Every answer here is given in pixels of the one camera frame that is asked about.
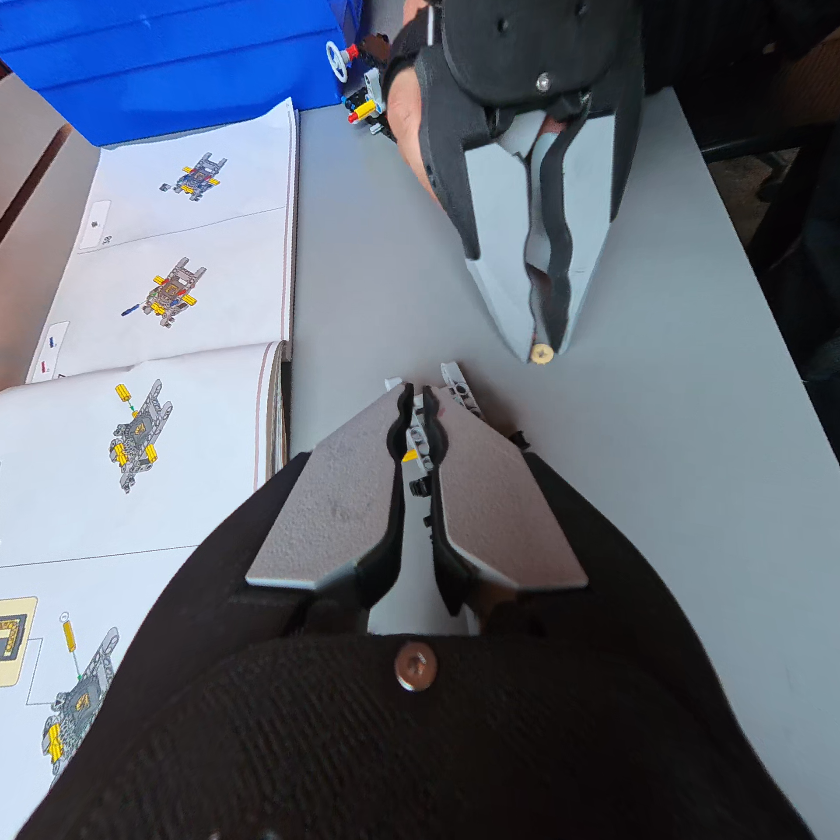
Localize person's right hand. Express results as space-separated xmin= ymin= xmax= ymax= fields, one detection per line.
xmin=384 ymin=0 xmax=442 ymax=204

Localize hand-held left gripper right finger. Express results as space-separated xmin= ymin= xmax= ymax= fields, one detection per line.
xmin=423 ymin=384 xmax=589 ymax=632

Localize grey lego chassis assembly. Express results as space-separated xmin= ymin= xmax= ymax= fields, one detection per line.
xmin=384 ymin=361 xmax=531 ymax=546

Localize lego instruction booklet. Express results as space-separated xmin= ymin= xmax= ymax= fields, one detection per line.
xmin=0 ymin=97 xmax=301 ymax=798

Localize small Lego steering assembly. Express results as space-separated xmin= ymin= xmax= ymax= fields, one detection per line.
xmin=325 ymin=33 xmax=398 ymax=140

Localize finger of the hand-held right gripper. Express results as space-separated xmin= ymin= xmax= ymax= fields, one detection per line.
xmin=463 ymin=148 xmax=539 ymax=363
xmin=542 ymin=107 xmax=619 ymax=357

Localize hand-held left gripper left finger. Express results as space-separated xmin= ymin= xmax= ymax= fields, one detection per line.
xmin=245 ymin=382 xmax=416 ymax=616

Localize beige side table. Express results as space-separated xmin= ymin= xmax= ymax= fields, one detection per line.
xmin=0 ymin=72 xmax=99 ymax=388

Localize blue plastic bin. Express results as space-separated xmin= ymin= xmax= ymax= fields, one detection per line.
xmin=0 ymin=0 xmax=366 ymax=147

